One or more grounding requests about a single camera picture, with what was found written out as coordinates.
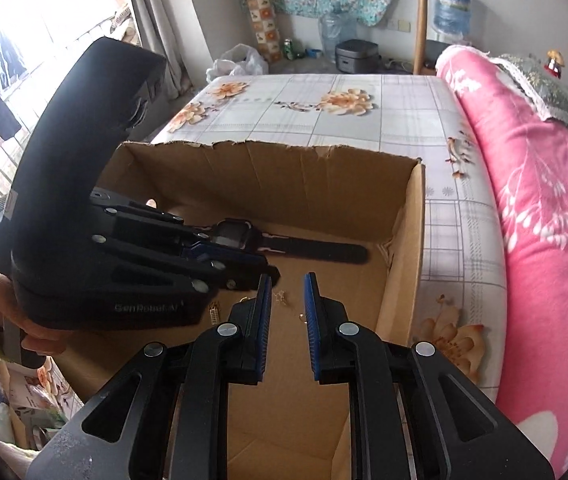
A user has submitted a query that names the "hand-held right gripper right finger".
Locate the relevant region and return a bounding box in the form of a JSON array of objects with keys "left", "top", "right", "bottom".
[{"left": 304, "top": 272, "right": 555, "bottom": 480}]

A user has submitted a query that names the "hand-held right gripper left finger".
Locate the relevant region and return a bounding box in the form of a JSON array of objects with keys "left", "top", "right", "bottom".
[{"left": 26, "top": 275, "right": 272, "bottom": 480}]

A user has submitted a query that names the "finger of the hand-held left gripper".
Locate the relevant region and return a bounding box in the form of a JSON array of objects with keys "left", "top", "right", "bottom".
[
  {"left": 91, "top": 187, "right": 267, "bottom": 267},
  {"left": 91, "top": 231, "right": 283, "bottom": 294}
]

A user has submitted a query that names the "black smartwatch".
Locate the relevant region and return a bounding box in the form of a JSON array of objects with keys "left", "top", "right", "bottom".
[{"left": 191, "top": 218, "right": 369, "bottom": 266}]

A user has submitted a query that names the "brown cardboard box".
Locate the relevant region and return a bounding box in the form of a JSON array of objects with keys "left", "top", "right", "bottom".
[{"left": 38, "top": 140, "right": 425, "bottom": 480}]

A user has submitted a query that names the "blue hanging garment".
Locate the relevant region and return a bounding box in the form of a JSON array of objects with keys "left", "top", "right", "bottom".
[{"left": 0, "top": 30, "right": 27, "bottom": 81}]

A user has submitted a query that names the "white plastic bag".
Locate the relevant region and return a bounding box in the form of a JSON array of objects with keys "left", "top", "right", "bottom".
[{"left": 207, "top": 43, "right": 269, "bottom": 83}]

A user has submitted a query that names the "pile of papers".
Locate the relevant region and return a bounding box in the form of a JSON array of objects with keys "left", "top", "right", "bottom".
[{"left": 0, "top": 360, "right": 84, "bottom": 456}]

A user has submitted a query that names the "grey curtain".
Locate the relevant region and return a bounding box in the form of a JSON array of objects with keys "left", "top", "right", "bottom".
[{"left": 124, "top": 0, "right": 187, "bottom": 106}]

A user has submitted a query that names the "patterned paper roll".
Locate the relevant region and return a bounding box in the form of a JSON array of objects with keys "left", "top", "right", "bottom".
[{"left": 240, "top": 0, "right": 285, "bottom": 61}]

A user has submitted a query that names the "pink floral blanket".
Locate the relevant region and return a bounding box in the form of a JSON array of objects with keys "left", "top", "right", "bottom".
[{"left": 436, "top": 44, "right": 568, "bottom": 478}]

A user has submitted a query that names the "empty clear water jug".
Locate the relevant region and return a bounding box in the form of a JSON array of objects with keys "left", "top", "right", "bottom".
[{"left": 320, "top": 2, "right": 359, "bottom": 63}]

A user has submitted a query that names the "grey rice cooker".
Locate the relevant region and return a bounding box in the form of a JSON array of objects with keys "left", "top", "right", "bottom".
[{"left": 335, "top": 39, "right": 381, "bottom": 75}]

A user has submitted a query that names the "grey-green lace cushion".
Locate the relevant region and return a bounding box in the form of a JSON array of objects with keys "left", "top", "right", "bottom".
[{"left": 489, "top": 52, "right": 568, "bottom": 138}]

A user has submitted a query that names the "blue water bottle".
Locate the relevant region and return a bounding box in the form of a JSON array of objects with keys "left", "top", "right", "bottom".
[{"left": 434, "top": 0, "right": 474, "bottom": 43}]

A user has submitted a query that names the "small figurine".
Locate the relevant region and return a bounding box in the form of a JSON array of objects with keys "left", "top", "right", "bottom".
[{"left": 544, "top": 50, "right": 565, "bottom": 78}]

